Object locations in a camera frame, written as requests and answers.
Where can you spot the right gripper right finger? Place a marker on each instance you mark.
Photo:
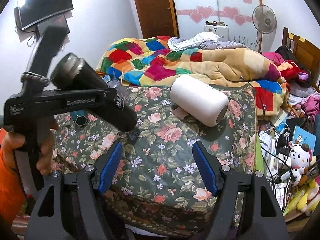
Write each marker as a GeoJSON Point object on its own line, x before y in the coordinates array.
{"type": "Point", "coordinates": [261, 217]}

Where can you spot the black thermos bottle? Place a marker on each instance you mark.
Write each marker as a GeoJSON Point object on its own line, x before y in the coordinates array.
{"type": "Point", "coordinates": [74, 73]}

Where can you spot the dark green faceted cup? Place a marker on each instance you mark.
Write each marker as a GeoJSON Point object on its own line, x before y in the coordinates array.
{"type": "Point", "coordinates": [80, 117]}

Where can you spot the white cylindrical cup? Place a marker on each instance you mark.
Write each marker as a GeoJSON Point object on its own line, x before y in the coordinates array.
{"type": "Point", "coordinates": [203, 102]}

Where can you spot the green floral tablecloth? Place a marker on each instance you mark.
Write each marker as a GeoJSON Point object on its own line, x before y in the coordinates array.
{"type": "Point", "coordinates": [157, 186]}

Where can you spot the white cow plush toy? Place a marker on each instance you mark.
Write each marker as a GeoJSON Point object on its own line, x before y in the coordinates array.
{"type": "Point", "coordinates": [301, 159]}

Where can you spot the blue booklet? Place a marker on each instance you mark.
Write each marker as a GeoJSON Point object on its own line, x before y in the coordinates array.
{"type": "Point", "coordinates": [301, 136]}

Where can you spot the clear glass tumbler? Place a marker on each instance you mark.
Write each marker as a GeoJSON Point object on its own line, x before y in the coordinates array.
{"type": "Point", "coordinates": [121, 90]}

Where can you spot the colourful patchwork blanket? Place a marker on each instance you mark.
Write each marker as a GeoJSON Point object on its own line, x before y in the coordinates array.
{"type": "Point", "coordinates": [150, 62]}

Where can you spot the red plush toy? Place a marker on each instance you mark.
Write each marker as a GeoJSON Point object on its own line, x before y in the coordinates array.
{"type": "Point", "coordinates": [290, 71]}

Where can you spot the white grey crumpled clothes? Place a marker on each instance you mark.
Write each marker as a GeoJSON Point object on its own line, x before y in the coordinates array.
{"type": "Point", "coordinates": [204, 41]}

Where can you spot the white box appliance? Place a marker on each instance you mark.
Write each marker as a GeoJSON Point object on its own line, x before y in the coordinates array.
{"type": "Point", "coordinates": [219, 28]}

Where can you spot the wooden bed headboard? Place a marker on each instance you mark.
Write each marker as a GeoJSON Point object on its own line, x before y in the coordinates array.
{"type": "Point", "coordinates": [305, 53]}

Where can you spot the white standing fan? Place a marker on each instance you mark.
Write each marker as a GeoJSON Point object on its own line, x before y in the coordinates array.
{"type": "Point", "coordinates": [264, 21]}

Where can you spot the brown wooden door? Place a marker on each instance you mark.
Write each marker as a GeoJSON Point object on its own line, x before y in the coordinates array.
{"type": "Point", "coordinates": [157, 17]}

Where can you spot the frosted wardrobe sliding doors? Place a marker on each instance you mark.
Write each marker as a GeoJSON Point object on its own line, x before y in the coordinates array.
{"type": "Point", "coordinates": [236, 14]}

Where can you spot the small black wall monitor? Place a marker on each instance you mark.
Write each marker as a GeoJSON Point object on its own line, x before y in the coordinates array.
{"type": "Point", "coordinates": [57, 21]}

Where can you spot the wall-mounted black television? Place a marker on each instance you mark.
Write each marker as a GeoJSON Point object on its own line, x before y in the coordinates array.
{"type": "Point", "coordinates": [34, 11]}

